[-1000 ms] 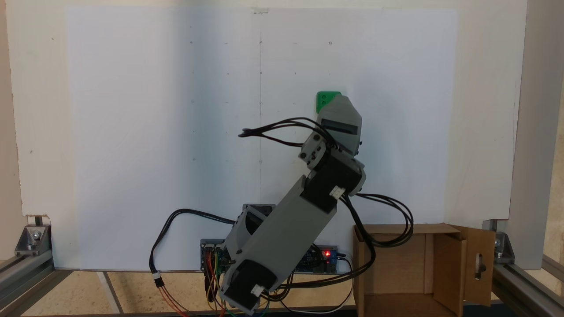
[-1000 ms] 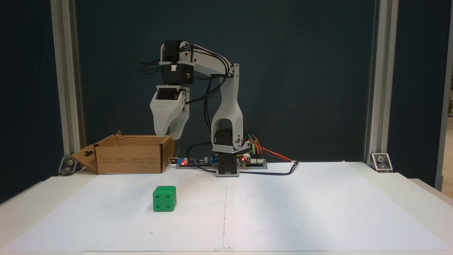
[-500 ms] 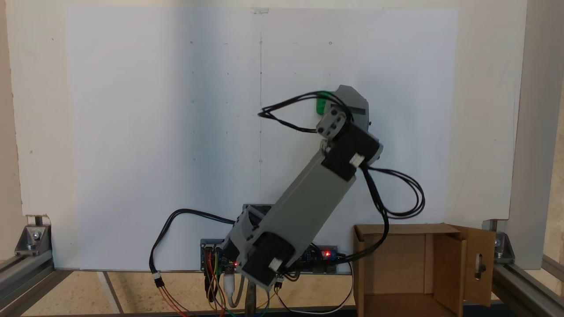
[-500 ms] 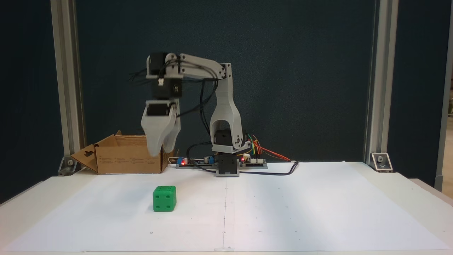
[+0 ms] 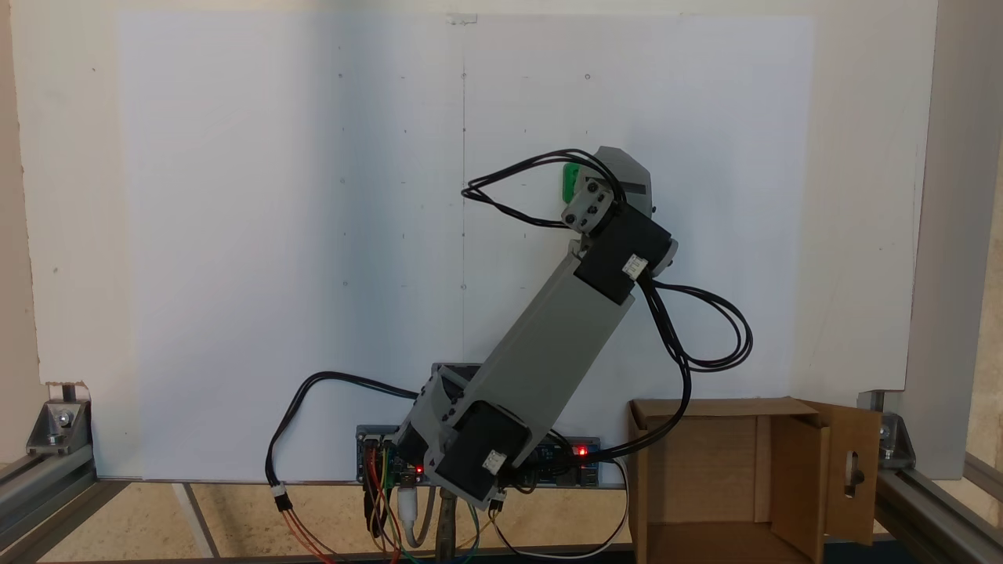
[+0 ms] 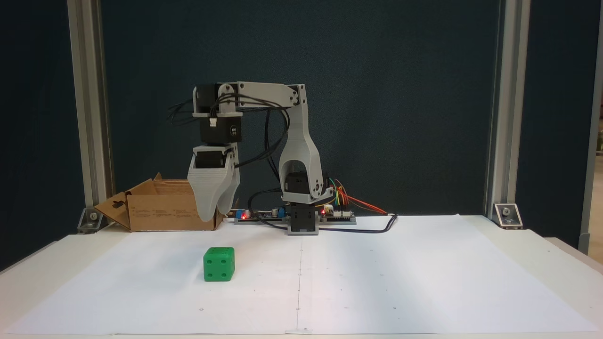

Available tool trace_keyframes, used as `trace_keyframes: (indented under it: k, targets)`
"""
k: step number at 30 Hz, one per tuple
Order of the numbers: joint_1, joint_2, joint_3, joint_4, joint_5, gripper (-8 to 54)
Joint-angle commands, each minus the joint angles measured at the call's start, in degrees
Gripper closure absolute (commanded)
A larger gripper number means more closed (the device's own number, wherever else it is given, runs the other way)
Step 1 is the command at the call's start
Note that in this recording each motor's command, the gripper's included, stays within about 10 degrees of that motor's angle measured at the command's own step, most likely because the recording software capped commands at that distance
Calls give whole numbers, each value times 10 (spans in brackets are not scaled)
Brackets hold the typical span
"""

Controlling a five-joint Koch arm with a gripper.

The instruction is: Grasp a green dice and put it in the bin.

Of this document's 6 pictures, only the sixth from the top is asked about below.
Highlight green jumper wire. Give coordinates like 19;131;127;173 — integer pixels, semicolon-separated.
327;177;345;209

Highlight circuit board with blue terminal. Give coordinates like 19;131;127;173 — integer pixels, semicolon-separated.
235;206;288;225

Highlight open cardboard box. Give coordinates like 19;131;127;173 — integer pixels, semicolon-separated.
94;173;225;232

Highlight aluminium frame post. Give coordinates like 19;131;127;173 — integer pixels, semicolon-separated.
67;0;114;222
484;0;530;219

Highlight grey post at picture edge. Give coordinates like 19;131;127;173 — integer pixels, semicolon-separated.
579;0;603;255

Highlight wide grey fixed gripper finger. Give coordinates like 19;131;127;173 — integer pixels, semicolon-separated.
187;167;235;222

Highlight orange jumper wire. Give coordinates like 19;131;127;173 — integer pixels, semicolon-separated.
330;186;388;215

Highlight metal corner bracket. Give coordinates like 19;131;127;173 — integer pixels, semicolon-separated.
493;203;523;230
78;207;103;234

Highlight circuit board with white connector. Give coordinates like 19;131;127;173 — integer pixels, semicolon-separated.
320;205;357;226

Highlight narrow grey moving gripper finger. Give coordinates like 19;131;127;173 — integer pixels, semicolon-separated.
217;145;241;215

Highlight green dice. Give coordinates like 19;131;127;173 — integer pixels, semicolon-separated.
203;247;235;282

